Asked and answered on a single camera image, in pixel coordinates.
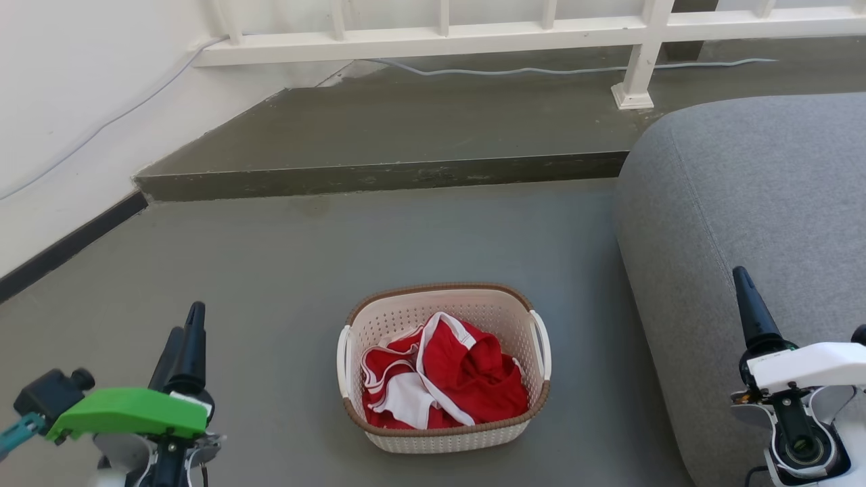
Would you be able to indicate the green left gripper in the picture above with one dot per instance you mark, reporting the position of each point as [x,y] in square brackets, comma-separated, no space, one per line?
[128,411]

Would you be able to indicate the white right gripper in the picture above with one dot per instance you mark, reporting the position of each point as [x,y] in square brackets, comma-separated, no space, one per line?
[812,365]

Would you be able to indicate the beige perforated laundry basket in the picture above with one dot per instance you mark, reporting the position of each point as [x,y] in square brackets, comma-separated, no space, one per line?
[446,439]

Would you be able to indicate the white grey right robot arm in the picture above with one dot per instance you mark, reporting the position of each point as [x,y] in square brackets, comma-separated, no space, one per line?
[805,439]

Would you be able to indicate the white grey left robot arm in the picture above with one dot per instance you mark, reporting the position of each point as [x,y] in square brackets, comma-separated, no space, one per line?
[122,456]

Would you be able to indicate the red and white garment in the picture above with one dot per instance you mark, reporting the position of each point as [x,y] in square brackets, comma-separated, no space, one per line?
[467,372]

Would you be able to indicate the grey fabric sofa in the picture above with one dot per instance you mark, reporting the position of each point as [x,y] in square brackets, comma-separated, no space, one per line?
[744,203]

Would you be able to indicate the black baseboard strip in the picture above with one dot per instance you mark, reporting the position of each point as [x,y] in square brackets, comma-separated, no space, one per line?
[67,247]

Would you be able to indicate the white wooden railing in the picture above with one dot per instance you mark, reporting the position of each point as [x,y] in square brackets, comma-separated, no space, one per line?
[473,37]

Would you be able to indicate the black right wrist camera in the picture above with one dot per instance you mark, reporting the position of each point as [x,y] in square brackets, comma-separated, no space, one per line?
[860,335]

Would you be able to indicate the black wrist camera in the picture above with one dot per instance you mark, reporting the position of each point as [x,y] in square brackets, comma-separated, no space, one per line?
[860,335]
[51,396]

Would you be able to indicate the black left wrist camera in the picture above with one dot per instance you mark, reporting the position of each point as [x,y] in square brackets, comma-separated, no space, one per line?
[51,396]

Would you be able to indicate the teal left camera connector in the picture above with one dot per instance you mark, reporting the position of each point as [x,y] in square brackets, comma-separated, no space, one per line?
[19,433]

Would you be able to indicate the dark post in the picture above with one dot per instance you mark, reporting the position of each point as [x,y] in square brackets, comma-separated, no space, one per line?
[685,49]

